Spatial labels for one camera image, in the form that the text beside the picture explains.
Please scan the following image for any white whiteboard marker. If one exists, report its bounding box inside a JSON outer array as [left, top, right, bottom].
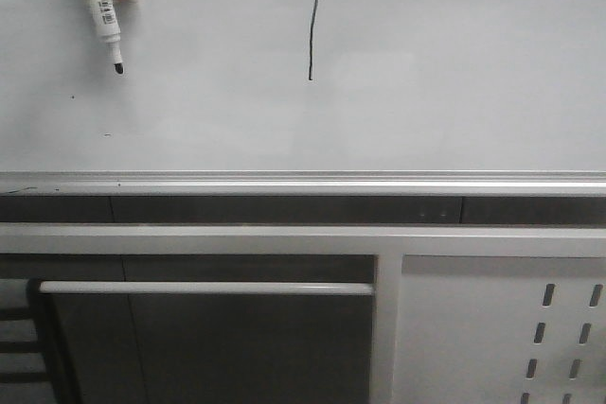
[[85, 0, 124, 75]]

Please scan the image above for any white metal whiteboard stand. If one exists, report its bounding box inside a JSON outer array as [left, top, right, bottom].
[[1, 224, 605, 403]]

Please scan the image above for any dark slatted chair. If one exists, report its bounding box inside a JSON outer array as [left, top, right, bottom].
[[1, 278, 70, 403]]

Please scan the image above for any white whiteboard with aluminium frame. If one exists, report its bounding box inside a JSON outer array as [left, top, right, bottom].
[[1, 0, 605, 196]]

